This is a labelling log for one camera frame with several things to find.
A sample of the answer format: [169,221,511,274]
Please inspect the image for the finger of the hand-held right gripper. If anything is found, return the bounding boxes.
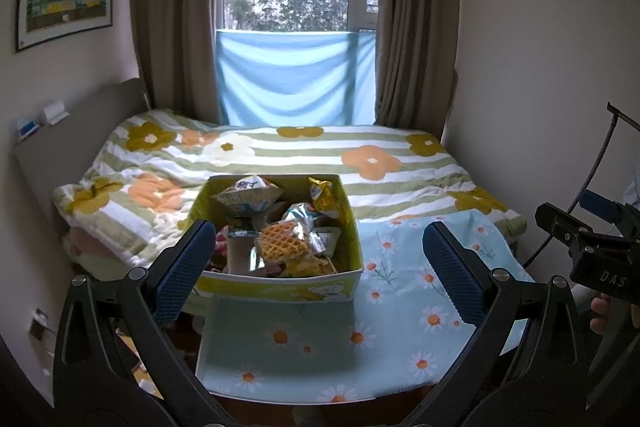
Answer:
[535,203,592,258]
[582,189,640,238]

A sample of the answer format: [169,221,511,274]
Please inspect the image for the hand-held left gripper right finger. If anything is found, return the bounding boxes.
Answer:
[400,221,593,427]

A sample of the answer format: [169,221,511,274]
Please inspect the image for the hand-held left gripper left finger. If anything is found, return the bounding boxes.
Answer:
[52,219,221,427]

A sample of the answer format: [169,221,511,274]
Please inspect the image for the silver snack packet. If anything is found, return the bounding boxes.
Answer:
[226,217,262,276]

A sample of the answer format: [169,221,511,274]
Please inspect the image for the green cardboard box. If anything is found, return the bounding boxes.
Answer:
[187,174,364,304]

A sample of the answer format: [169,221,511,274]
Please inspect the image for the cream blue snack packet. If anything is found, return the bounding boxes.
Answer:
[212,177,284,214]

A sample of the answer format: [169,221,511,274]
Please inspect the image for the clear waffle packet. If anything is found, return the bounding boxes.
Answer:
[255,221,312,264]

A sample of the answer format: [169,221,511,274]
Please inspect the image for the yellow chips packet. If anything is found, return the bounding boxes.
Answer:
[280,257,337,279]

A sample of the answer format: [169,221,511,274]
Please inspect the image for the colourful blue white packet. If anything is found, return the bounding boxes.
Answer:
[282,203,321,229]

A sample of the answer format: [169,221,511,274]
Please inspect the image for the plain white snack packet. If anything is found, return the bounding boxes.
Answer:
[312,227,342,258]

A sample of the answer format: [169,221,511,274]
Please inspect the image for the gold snack packet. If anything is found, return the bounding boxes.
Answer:
[307,177,347,219]

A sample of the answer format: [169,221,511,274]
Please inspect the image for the person's right hand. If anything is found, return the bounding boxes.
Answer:
[590,294,614,336]

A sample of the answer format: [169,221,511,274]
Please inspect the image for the white hanging clothes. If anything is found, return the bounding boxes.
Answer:
[624,167,640,208]

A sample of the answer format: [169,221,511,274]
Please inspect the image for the pink bedding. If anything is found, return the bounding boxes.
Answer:
[62,227,132,274]

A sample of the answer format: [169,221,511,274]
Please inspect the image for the blue daisy cloth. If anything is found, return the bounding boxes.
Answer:
[195,209,538,405]

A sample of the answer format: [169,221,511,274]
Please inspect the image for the striped flower blanket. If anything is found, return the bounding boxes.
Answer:
[52,108,528,269]

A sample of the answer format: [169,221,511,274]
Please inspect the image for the grey bed headboard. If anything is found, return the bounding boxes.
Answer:
[14,78,151,228]

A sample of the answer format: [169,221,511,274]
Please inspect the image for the white holder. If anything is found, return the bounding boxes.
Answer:
[41,102,69,126]

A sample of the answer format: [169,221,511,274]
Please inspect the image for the light blue window cloth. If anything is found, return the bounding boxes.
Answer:
[215,29,377,126]

